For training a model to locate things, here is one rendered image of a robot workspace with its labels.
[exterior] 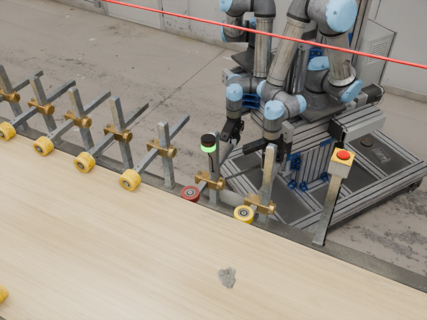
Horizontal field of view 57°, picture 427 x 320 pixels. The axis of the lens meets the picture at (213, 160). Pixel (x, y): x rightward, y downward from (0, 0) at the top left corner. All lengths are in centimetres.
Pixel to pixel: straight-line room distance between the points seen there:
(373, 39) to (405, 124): 173
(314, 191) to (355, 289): 129
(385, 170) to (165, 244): 188
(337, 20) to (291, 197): 143
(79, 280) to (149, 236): 29
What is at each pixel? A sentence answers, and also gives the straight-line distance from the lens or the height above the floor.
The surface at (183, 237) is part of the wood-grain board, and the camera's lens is 155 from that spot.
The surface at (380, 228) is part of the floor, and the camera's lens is 291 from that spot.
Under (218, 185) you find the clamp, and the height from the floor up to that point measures 86.
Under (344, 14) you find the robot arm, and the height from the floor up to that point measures 160.
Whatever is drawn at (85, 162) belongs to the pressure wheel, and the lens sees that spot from 183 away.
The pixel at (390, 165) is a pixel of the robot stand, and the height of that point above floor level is 21.
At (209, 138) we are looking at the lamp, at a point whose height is 115.
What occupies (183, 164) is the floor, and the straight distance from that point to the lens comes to 312.
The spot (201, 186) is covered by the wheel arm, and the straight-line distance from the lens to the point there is 177.
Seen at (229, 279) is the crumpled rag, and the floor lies 91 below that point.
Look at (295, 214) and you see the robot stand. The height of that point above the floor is 21.
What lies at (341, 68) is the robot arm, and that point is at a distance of 171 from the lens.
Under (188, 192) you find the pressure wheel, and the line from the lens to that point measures 169.
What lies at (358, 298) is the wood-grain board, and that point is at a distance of 149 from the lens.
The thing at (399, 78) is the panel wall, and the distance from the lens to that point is 414.
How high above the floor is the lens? 216
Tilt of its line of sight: 43 degrees down
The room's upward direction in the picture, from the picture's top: 1 degrees counter-clockwise
